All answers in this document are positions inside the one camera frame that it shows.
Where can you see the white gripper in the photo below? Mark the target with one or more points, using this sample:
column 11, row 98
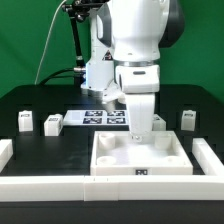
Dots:
column 139, row 85

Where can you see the white square tabletop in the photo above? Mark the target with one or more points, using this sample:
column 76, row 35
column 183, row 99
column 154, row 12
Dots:
column 119, row 153

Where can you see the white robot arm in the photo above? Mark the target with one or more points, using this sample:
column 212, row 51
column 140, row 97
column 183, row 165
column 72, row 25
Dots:
column 126, row 39

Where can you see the white U-shaped fence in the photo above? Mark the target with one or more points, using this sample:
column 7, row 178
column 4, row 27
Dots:
column 89, row 188

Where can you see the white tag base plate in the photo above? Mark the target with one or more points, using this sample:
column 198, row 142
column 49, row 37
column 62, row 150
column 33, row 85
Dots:
column 95, row 117

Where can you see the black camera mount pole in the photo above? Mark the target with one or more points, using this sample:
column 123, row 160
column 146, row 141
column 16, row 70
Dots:
column 76, row 33

